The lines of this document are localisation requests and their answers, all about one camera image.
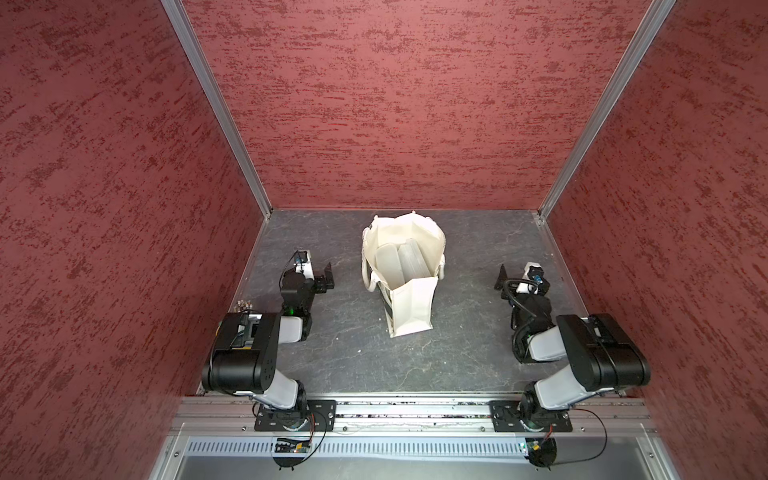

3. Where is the cream canvas tote bag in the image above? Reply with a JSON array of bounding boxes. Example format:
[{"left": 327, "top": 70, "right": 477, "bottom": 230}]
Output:
[{"left": 362, "top": 212, "right": 446, "bottom": 337}]

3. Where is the frosted translucent pencil case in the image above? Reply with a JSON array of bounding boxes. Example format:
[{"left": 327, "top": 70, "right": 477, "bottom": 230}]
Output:
[{"left": 375, "top": 243, "right": 406, "bottom": 290}]

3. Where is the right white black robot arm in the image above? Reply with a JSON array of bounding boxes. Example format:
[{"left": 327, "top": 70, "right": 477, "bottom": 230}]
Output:
[{"left": 494, "top": 262, "right": 651, "bottom": 432}]

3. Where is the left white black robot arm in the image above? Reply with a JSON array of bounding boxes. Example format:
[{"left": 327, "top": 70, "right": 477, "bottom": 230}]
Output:
[{"left": 201, "top": 260, "right": 335, "bottom": 421}]

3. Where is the right small circuit board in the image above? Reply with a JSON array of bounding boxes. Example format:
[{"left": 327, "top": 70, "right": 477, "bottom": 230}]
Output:
[{"left": 526, "top": 439, "right": 542, "bottom": 457}]

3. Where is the small circuit board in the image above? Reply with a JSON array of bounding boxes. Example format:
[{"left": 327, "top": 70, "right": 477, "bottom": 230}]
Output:
[
  {"left": 526, "top": 439, "right": 542, "bottom": 457},
  {"left": 274, "top": 438, "right": 313, "bottom": 455}
]

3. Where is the left small circuit board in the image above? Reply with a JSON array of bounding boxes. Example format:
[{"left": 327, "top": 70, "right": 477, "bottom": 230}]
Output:
[{"left": 274, "top": 438, "right": 313, "bottom": 455}]

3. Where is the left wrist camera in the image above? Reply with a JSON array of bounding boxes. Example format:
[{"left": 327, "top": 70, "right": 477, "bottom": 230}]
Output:
[{"left": 293, "top": 250, "right": 314, "bottom": 280}]

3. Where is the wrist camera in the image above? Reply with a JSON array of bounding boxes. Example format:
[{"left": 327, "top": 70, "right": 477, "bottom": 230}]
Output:
[
  {"left": 516, "top": 262, "right": 550, "bottom": 296},
  {"left": 293, "top": 250, "right": 314, "bottom": 280}
]

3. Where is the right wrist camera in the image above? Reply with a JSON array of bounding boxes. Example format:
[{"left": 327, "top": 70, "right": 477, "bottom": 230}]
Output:
[{"left": 516, "top": 262, "right": 550, "bottom": 296}]

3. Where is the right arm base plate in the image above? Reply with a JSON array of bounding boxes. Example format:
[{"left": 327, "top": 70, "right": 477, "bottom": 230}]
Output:
[{"left": 488, "top": 400, "right": 573, "bottom": 434}]

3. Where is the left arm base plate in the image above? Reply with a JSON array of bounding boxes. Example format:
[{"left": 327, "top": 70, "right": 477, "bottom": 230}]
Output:
[{"left": 253, "top": 399, "right": 338, "bottom": 433}]

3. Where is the aluminium front rail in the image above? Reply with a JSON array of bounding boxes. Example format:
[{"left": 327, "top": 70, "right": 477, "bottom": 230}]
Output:
[{"left": 170, "top": 392, "right": 658, "bottom": 438}]

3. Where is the left aluminium corner post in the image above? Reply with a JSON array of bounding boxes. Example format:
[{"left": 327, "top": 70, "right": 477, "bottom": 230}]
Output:
[{"left": 161, "top": 0, "right": 273, "bottom": 220}]

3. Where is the aluminium corner post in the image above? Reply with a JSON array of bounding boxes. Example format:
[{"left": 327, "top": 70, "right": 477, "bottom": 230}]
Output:
[
  {"left": 161, "top": 0, "right": 273, "bottom": 220},
  {"left": 537, "top": 0, "right": 676, "bottom": 225}
]

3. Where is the right aluminium corner post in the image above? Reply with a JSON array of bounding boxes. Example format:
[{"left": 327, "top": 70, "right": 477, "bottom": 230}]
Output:
[{"left": 537, "top": 0, "right": 676, "bottom": 225}]

